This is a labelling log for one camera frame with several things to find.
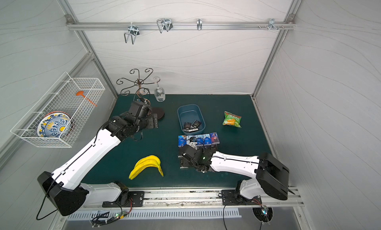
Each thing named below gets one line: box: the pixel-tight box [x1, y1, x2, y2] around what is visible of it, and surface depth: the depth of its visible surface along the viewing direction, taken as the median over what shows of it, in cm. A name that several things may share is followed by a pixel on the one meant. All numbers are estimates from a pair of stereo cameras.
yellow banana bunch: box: [128, 155, 164, 180], surface depth 83 cm
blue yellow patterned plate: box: [36, 111, 73, 138], surface depth 62 cm
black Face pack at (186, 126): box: [183, 121, 191, 132], surface depth 101 cm
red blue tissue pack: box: [209, 131, 221, 145], surface depth 95 cm
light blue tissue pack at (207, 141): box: [203, 136, 212, 145], surface depth 95 cm
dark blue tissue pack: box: [178, 134, 187, 148], surface depth 95 cm
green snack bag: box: [222, 111, 243, 128], surface depth 101 cm
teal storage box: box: [177, 104, 206, 136], surface depth 104 cm
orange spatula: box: [75, 90, 98, 108], surface depth 80 cm
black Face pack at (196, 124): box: [190, 119, 202, 129], surface depth 103 cm
